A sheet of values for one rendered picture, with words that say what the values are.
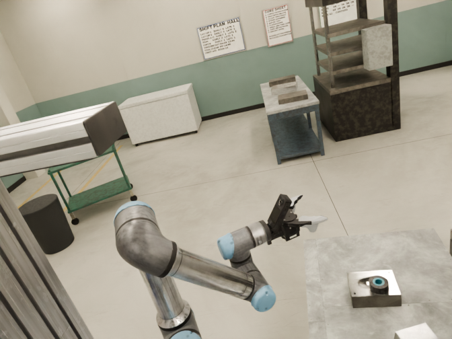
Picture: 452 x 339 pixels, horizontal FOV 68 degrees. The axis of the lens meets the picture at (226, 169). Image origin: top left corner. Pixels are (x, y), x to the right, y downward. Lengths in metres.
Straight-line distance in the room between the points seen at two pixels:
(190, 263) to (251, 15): 6.98
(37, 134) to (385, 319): 1.52
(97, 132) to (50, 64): 8.39
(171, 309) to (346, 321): 0.83
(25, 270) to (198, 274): 0.40
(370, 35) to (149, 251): 4.35
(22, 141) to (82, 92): 8.18
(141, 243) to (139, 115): 6.57
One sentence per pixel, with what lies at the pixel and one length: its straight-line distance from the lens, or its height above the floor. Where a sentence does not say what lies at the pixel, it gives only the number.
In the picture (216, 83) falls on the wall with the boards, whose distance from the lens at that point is 7.79.
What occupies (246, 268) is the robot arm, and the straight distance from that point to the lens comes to 1.11.
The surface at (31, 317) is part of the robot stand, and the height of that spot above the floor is 1.67.
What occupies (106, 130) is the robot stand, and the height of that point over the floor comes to 2.00.
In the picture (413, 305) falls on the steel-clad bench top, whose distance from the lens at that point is 1.76.
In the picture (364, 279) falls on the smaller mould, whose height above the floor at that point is 0.86.
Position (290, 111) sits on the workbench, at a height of 0.74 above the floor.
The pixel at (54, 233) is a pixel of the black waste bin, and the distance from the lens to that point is 4.60.
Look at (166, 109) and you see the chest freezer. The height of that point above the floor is 0.63.
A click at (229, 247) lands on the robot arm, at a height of 1.46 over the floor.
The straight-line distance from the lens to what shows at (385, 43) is 4.95.
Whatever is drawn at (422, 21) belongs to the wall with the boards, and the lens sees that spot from 8.46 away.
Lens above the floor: 2.10
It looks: 24 degrees down
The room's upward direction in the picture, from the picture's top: 15 degrees counter-clockwise
